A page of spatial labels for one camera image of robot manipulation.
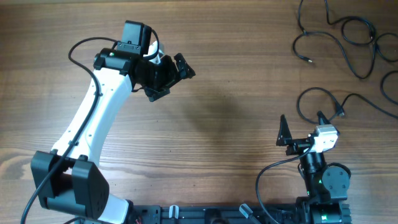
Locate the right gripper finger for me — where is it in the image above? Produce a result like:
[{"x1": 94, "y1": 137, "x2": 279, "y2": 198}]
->
[
  {"x1": 317, "y1": 111, "x2": 340, "y2": 136},
  {"x1": 276, "y1": 114, "x2": 293, "y2": 146}
]

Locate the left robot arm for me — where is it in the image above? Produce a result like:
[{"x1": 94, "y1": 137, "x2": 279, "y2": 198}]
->
[{"x1": 30, "y1": 21, "x2": 195, "y2": 223}]

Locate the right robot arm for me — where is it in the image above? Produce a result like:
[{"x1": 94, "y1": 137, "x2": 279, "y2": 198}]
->
[{"x1": 276, "y1": 111, "x2": 352, "y2": 224}]

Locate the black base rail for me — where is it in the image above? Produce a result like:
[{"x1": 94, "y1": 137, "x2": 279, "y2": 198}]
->
[{"x1": 124, "y1": 203, "x2": 352, "y2": 224}]

